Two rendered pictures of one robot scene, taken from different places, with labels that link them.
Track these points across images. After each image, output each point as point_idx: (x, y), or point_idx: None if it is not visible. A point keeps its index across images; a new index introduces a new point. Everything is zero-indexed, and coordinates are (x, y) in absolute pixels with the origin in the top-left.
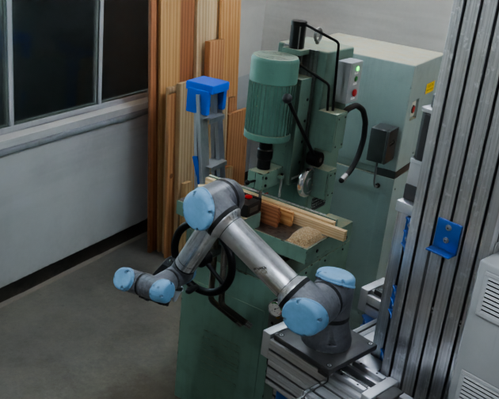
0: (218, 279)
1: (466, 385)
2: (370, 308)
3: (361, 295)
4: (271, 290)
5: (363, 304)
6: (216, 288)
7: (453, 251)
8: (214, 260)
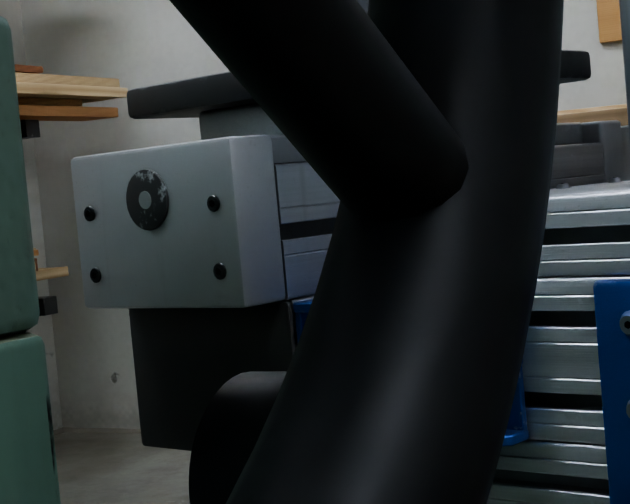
0: (393, 69)
1: None
2: (309, 244)
3: (247, 195)
4: (2, 436)
5: (269, 248)
6: (413, 390)
7: None
8: None
